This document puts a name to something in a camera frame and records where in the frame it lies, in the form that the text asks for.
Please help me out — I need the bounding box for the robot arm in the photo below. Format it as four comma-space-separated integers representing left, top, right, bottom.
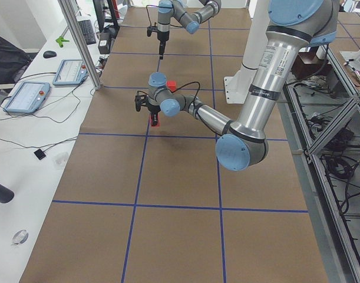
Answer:
135, 1, 339, 171
153, 0, 222, 60

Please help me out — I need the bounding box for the far teach pendant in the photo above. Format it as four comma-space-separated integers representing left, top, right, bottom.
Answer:
52, 59, 88, 87

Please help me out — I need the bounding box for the brown paper table mat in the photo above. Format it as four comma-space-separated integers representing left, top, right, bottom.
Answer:
21, 8, 328, 282

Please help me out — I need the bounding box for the near teach pendant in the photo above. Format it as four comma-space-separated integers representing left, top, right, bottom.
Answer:
4, 82, 51, 114

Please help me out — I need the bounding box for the small black square device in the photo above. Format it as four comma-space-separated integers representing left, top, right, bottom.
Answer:
34, 149, 47, 160

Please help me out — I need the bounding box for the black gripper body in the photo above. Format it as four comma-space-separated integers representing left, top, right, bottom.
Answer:
157, 30, 170, 44
147, 103, 161, 115

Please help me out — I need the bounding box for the clear plastic packet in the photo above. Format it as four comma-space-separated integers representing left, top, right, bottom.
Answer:
52, 152, 69, 170

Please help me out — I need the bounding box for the aluminium frame post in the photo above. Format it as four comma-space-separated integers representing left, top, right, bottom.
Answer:
58, 0, 101, 90

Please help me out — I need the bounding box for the black computer mouse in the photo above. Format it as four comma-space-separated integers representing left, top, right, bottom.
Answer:
43, 50, 57, 59

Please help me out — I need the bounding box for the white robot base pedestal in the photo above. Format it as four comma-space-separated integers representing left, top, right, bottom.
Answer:
224, 0, 269, 104

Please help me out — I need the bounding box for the black power adapter box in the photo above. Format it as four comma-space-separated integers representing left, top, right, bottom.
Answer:
98, 32, 111, 54

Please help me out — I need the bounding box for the teach pendant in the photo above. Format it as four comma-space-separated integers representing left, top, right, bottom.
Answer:
52, 59, 88, 87
4, 82, 51, 114

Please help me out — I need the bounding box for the seated person in black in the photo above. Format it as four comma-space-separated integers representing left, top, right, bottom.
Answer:
0, 37, 31, 84

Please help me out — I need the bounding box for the black keyboard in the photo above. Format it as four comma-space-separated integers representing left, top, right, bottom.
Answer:
78, 19, 97, 45

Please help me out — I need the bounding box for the black cylindrical handle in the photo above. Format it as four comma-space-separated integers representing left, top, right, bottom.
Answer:
0, 184, 14, 203

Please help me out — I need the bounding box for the red foam block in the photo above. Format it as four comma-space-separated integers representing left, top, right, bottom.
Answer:
150, 116, 160, 127
167, 80, 177, 93

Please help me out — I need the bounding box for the clear plastic disc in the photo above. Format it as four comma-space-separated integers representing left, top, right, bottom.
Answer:
11, 229, 29, 246

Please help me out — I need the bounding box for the green plastic clamp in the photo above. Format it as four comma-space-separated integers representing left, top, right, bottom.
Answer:
55, 36, 68, 48

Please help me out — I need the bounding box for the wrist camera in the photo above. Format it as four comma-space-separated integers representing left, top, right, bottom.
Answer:
134, 90, 148, 112
147, 25, 158, 37

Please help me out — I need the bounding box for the aluminium truss frame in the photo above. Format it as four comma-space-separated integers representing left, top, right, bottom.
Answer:
282, 11, 360, 283

